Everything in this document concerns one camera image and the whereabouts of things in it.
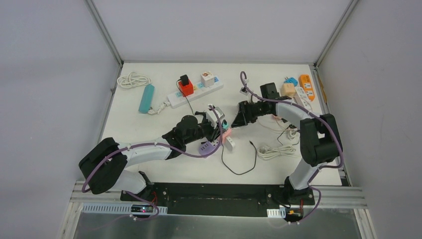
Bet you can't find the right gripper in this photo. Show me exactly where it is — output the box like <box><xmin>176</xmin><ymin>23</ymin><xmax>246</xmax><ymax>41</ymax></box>
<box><xmin>231</xmin><ymin>100</ymin><xmax>270</xmax><ymax>128</ymax></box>

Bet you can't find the purple power strip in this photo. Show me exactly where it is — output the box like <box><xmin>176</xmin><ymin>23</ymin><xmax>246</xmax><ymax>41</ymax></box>
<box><xmin>199</xmin><ymin>140</ymin><xmax>218</xmax><ymax>156</ymax></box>

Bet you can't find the teal charger plug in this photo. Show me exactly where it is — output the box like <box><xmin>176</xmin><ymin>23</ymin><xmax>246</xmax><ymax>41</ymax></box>
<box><xmin>222</xmin><ymin>120</ymin><xmax>229</xmax><ymax>130</ymax></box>

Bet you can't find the pink cube socket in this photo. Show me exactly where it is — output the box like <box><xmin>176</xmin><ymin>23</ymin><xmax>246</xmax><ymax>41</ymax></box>
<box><xmin>221</xmin><ymin>128</ymin><xmax>232</xmax><ymax>144</ymax></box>

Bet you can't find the white long power strip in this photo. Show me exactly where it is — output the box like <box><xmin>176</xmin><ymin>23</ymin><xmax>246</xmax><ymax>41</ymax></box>
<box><xmin>167</xmin><ymin>76</ymin><xmax>224</xmax><ymax>109</ymax></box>

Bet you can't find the white cube socket with picture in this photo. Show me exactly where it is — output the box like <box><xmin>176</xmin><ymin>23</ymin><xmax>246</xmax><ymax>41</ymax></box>
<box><xmin>201</xmin><ymin>71</ymin><xmax>215</xmax><ymax>87</ymax></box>

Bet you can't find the teal power strip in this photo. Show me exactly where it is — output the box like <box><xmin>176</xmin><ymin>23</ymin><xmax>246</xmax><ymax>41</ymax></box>
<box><xmin>138</xmin><ymin>84</ymin><xmax>155</xmax><ymax>114</ymax></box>

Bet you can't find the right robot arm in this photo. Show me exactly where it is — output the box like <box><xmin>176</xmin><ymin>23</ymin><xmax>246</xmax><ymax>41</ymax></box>
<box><xmin>231</xmin><ymin>83</ymin><xmax>343</xmax><ymax>204</ymax></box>

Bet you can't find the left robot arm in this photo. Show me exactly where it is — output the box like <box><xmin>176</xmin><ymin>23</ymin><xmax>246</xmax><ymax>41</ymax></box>
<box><xmin>78</xmin><ymin>115</ymin><xmax>223</xmax><ymax>201</ymax></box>

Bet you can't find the red cube socket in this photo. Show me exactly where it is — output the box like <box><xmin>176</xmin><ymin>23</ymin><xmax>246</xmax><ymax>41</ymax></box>
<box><xmin>178</xmin><ymin>80</ymin><xmax>194</xmax><ymax>97</ymax></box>

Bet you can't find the white flat adapter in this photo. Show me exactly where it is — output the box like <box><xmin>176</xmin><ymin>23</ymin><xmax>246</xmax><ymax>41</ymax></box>
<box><xmin>224</xmin><ymin>136</ymin><xmax>236</xmax><ymax>151</ymax></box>

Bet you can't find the beige cube adapter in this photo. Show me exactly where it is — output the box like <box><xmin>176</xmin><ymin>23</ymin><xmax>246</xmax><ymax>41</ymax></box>
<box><xmin>280</xmin><ymin>83</ymin><xmax>296</xmax><ymax>97</ymax></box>

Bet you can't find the black charger on red cube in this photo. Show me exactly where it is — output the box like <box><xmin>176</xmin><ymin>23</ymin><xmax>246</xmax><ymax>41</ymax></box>
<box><xmin>180</xmin><ymin>75</ymin><xmax>190</xmax><ymax>86</ymax></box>

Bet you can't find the white power strip right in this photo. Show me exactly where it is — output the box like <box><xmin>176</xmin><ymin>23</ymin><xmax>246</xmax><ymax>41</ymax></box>
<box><xmin>294</xmin><ymin>87</ymin><xmax>313</xmax><ymax>111</ymax></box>

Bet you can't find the small blue adapter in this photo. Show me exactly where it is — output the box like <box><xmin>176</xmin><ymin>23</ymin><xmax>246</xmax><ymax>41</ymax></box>
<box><xmin>284</xmin><ymin>77</ymin><xmax>299</xmax><ymax>87</ymax></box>

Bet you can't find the orange power strip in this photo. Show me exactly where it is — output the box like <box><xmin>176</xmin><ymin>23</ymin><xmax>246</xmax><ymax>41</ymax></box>
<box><xmin>299</xmin><ymin>74</ymin><xmax>315</xmax><ymax>102</ymax></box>

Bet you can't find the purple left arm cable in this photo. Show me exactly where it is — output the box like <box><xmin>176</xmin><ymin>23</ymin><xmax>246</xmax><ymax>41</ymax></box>
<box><xmin>81</xmin><ymin>105</ymin><xmax>223</xmax><ymax>222</ymax></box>

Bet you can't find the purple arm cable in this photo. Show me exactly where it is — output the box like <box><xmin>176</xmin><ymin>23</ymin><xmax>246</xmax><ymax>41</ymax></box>
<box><xmin>81</xmin><ymin>105</ymin><xmax>223</xmax><ymax>222</ymax></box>
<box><xmin>239</xmin><ymin>71</ymin><xmax>344</xmax><ymax>229</ymax></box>

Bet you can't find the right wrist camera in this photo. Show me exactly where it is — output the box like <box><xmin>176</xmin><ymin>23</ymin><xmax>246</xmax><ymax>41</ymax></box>
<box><xmin>239</xmin><ymin>79</ymin><xmax>249</xmax><ymax>96</ymax></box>

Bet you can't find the coiled white cable front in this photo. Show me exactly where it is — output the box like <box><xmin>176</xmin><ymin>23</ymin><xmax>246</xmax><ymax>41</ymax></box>
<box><xmin>256</xmin><ymin>144</ymin><xmax>299</xmax><ymax>161</ymax></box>

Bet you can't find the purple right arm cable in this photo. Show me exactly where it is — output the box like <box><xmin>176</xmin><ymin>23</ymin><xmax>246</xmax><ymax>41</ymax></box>
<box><xmin>239</xmin><ymin>71</ymin><xmax>344</xmax><ymax>229</ymax></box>

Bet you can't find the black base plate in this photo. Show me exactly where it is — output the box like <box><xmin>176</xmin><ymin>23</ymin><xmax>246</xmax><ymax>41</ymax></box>
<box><xmin>139</xmin><ymin>183</ymin><xmax>315</xmax><ymax>217</ymax></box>

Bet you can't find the teal strip white cord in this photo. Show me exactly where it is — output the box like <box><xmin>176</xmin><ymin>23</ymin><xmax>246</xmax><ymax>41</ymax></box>
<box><xmin>117</xmin><ymin>72</ymin><xmax>153</xmax><ymax>89</ymax></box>

